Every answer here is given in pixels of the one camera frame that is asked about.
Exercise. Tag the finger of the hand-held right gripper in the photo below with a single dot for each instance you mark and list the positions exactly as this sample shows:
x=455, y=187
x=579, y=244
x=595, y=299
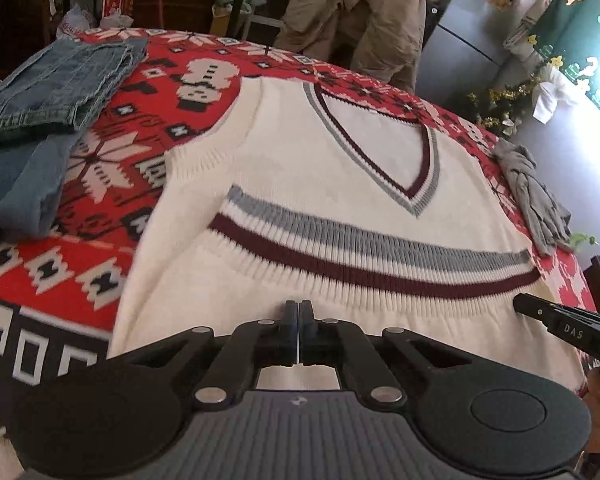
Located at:
x=532, y=307

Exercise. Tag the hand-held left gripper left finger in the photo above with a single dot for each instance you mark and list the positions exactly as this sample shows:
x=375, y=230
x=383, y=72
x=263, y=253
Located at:
x=291, y=335

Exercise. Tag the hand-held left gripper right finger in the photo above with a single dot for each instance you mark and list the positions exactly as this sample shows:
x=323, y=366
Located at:
x=306, y=335

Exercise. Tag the cream knit sweater vest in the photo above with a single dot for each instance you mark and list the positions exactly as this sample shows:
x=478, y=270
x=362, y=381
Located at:
x=305, y=170

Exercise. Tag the green plant sprig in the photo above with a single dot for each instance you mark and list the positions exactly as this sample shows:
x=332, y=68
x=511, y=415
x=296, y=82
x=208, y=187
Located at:
x=582, y=241

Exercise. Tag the grey garment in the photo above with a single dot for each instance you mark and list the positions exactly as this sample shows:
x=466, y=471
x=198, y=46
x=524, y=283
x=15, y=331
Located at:
x=535, y=195

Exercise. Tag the small Christmas tree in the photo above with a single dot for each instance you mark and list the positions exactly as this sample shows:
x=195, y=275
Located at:
x=500, y=105

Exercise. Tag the white cloth bow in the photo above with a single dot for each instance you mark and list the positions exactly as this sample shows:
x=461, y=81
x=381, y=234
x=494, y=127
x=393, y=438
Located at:
x=550, y=102

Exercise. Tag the red patterned blanket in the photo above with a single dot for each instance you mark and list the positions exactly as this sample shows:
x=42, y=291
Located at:
x=105, y=160

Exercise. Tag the silver refrigerator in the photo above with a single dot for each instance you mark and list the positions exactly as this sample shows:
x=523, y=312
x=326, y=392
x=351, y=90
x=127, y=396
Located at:
x=460, y=50

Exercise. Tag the beige curtain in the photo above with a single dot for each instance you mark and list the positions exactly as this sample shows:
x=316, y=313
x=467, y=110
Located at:
x=525, y=25

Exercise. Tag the green Christmas curtain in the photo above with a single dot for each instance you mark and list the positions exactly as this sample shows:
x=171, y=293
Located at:
x=585, y=15

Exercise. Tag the beige jacket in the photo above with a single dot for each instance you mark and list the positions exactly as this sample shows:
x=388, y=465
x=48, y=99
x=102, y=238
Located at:
x=380, y=30

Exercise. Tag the yellow box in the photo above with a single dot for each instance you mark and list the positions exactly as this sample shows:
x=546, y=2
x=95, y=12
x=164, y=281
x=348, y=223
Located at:
x=220, y=22

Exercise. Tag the pale green plush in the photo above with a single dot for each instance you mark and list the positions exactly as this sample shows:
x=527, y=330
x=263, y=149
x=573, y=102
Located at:
x=232, y=0

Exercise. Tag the blue jeans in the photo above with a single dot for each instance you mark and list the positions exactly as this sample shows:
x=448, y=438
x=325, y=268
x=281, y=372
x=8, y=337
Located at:
x=55, y=90

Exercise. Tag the white cloth bag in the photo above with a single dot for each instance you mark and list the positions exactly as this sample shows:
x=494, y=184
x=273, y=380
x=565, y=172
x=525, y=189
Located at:
x=116, y=21

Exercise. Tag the red white carton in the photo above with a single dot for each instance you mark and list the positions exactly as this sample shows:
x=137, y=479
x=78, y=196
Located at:
x=119, y=0

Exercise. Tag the white plastic bag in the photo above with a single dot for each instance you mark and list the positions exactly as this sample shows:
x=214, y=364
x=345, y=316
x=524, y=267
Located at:
x=75, y=20

